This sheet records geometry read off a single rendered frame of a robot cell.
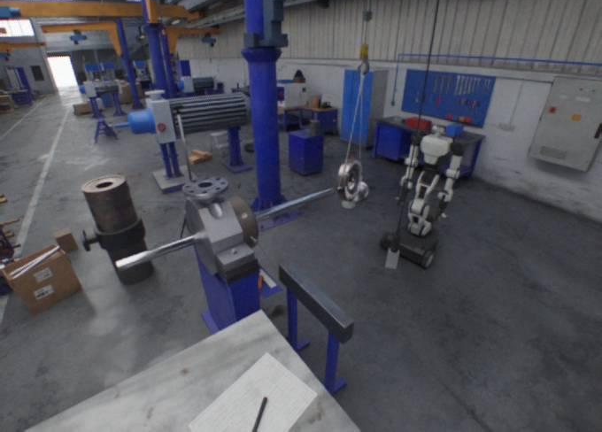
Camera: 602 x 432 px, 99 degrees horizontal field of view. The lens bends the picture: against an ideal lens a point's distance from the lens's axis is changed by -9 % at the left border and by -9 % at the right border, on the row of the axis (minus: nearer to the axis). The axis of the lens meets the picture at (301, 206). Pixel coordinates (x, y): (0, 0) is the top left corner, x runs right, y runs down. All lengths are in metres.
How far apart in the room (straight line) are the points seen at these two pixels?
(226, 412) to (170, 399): 0.24
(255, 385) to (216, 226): 0.81
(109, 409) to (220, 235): 0.89
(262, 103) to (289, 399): 2.93
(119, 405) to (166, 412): 0.21
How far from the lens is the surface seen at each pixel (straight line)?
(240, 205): 1.77
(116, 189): 2.94
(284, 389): 1.37
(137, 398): 1.50
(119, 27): 15.26
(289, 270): 1.83
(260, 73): 3.43
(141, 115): 5.22
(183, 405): 1.42
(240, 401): 1.37
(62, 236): 4.30
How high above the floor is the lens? 2.09
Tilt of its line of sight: 29 degrees down
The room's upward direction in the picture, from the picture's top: straight up
